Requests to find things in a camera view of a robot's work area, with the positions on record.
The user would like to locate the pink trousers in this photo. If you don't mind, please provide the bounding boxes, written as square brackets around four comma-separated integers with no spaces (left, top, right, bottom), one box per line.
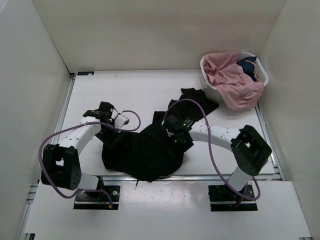
[202,50,265,110]

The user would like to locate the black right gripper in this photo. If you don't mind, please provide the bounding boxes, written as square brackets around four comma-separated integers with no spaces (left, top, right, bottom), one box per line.
[160,131,194,160]

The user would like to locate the white laundry basket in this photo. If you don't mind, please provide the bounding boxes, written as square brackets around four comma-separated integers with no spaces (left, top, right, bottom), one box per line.
[200,50,269,103]

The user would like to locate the black trousers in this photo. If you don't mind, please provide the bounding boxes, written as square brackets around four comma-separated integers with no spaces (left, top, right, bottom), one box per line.
[101,88,219,182]

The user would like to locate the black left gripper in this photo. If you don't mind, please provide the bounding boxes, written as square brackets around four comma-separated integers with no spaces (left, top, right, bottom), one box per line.
[95,120,125,150]

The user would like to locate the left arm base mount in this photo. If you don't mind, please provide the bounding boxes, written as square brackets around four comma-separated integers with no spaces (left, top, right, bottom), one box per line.
[73,183,121,211]

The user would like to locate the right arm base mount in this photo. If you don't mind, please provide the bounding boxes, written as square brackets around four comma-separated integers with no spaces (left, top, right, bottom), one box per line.
[208,185,258,212]

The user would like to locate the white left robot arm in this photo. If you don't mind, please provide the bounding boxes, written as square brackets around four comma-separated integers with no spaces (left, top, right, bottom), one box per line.
[41,101,118,200]

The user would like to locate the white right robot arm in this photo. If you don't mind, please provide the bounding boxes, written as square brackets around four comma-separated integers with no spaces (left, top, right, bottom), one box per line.
[161,98,272,201]

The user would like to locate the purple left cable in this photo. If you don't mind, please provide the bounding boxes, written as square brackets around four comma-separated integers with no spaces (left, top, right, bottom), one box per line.
[39,109,141,201]

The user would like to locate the navy blue garment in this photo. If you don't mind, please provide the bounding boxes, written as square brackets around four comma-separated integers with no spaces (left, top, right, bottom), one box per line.
[236,56,258,82]

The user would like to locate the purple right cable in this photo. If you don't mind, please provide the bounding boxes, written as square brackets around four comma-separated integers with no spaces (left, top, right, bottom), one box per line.
[161,98,261,202]

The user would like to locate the purple cable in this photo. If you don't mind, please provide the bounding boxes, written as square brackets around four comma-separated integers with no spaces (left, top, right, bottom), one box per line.
[39,109,141,201]
[161,98,261,202]

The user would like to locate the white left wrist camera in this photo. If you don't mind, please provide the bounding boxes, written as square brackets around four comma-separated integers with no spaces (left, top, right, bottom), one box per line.
[114,113,130,129]

